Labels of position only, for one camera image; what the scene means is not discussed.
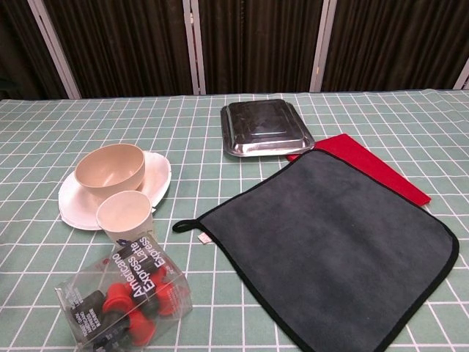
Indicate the white paper cup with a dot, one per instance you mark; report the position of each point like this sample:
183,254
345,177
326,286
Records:
122,216

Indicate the black pleated curtain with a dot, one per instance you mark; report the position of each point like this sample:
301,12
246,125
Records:
256,44

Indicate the red cloth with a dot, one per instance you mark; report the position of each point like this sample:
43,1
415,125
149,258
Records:
362,161

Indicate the clear coffee capsule box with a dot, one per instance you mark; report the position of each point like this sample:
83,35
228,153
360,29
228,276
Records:
124,293

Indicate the white metal frame post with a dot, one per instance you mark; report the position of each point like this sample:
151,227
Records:
55,51
322,44
193,47
462,75

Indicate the stainless steel tray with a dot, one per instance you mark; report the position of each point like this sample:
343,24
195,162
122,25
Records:
264,128

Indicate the beige bowl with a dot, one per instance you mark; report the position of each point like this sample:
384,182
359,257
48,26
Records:
110,172

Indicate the white plate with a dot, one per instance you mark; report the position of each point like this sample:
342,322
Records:
77,205

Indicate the dark grey microfibre cloth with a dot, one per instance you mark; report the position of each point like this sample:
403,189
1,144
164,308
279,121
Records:
322,249

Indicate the green checkered tablecloth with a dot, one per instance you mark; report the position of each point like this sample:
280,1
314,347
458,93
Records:
366,117

